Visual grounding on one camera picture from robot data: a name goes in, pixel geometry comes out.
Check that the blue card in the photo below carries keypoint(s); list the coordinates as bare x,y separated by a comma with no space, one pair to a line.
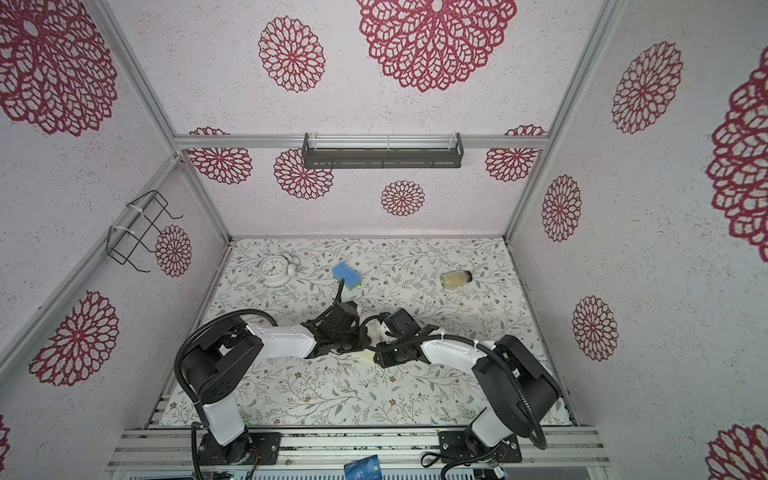
367,468

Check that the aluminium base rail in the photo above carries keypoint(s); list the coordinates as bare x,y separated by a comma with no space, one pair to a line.
326,449

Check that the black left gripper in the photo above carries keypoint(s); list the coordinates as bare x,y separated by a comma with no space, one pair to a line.
358,344

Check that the glass jar with black lid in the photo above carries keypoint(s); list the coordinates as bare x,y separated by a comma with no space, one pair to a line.
455,279

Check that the black wire wall basket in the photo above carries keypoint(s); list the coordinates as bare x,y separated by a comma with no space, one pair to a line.
149,207

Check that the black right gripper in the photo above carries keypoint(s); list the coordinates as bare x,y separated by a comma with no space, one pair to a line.
388,357

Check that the blue yellow sponge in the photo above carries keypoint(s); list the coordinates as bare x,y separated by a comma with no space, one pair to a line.
351,278

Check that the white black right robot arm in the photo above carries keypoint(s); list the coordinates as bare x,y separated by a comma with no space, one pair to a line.
519,390

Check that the cream square paper sheet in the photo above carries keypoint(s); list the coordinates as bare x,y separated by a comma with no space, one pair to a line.
371,334

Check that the white alarm clock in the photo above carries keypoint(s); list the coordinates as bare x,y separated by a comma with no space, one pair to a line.
278,270

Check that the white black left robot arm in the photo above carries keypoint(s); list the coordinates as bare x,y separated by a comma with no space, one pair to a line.
214,359

